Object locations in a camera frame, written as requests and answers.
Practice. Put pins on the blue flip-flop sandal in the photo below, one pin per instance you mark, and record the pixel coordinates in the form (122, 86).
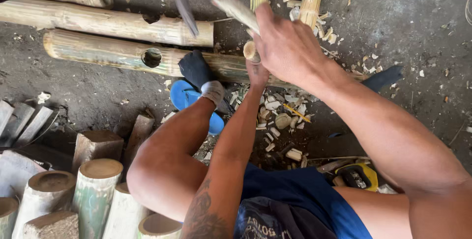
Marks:
(184, 97)

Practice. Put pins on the group of cut bamboo sections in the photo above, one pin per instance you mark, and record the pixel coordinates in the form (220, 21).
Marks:
(96, 191)

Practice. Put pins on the grey wooden slats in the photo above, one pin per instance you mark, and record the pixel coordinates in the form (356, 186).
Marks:
(25, 123)

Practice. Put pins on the blue shorts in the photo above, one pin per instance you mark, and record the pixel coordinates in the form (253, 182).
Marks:
(306, 194)

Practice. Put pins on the grey flat slab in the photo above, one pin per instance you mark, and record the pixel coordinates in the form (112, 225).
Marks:
(16, 174)

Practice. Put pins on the short bamboo stick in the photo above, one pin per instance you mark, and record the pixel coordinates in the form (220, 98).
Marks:
(250, 51)

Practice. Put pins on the person's left leg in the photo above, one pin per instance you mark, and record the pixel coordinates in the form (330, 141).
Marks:
(166, 165)

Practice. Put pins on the scattered pale bamboo shavings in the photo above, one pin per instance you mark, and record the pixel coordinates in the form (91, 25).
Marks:
(324, 32)

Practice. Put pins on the person's right hand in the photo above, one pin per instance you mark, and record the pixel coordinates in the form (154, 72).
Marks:
(291, 51)

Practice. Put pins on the person's left hand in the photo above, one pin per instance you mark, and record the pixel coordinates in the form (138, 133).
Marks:
(257, 76)

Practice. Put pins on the person's right leg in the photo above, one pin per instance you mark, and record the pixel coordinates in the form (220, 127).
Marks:
(372, 213)

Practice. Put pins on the person's right fingers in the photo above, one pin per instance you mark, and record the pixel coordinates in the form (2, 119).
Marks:
(260, 17)

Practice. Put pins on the dark printed shirt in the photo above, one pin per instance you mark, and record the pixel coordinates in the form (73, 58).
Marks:
(280, 220)

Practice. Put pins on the dark sock with white heel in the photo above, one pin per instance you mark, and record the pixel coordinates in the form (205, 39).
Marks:
(195, 69)

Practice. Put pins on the pale bamboo pole with notch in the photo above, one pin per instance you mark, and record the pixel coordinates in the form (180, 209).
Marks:
(92, 19)

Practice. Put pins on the person's left fingers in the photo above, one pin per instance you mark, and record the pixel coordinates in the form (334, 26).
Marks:
(252, 67)

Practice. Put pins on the person's leg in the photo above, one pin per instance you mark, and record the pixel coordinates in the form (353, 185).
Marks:
(372, 213)
(166, 165)

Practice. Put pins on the pile of bamboo chips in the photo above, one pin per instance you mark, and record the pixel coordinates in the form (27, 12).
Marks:
(282, 119)

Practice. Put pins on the long bamboo pole with hole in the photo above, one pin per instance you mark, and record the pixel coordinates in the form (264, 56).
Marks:
(107, 52)

